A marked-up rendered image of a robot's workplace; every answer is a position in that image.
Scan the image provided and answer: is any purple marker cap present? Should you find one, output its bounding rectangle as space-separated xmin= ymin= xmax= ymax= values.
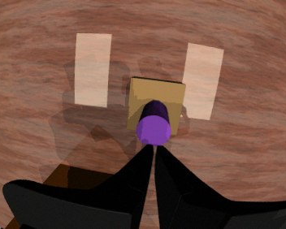
xmin=136 ymin=102 xmax=171 ymax=147

